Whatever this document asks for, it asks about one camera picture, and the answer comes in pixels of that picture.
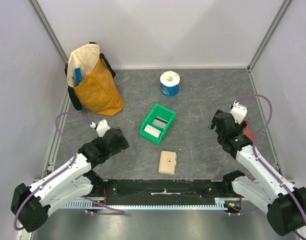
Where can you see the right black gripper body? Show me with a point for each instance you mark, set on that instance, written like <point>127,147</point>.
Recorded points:
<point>218,122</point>

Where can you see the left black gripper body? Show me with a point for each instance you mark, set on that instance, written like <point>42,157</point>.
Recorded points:
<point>122,145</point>

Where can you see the beige leather card holder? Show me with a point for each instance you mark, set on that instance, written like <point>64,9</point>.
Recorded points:
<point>167,163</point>

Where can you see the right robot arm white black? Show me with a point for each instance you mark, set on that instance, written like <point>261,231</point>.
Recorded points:
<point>283,204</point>

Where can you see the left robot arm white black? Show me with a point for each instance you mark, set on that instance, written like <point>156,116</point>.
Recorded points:
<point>33,204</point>

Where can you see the white card in bin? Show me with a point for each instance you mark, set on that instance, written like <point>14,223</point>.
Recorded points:
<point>152,131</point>

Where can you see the card with magnetic stripe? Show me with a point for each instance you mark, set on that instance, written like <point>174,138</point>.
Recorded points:
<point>159,122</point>

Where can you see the red and grey box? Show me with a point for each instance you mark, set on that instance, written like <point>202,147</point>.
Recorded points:
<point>248,130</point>

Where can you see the green plastic bin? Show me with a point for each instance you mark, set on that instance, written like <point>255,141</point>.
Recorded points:
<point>162,112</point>

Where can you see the orange tote bag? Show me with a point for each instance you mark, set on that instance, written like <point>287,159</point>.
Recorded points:
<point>97,92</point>

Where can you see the blue item in bag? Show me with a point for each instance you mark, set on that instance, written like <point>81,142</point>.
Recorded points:
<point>79,76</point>

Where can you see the toilet paper roll blue wrap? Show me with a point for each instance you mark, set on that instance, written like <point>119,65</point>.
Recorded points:
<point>169,84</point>

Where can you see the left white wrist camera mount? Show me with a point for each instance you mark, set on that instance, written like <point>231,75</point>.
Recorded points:
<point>101,127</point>

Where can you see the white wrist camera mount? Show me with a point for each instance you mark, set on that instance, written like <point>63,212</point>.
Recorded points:
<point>101,127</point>
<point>238,112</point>

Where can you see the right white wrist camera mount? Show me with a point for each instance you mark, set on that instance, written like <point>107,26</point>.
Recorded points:
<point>238,112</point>

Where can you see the white slotted cable duct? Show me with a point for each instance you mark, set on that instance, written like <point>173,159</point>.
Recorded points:
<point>83,204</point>

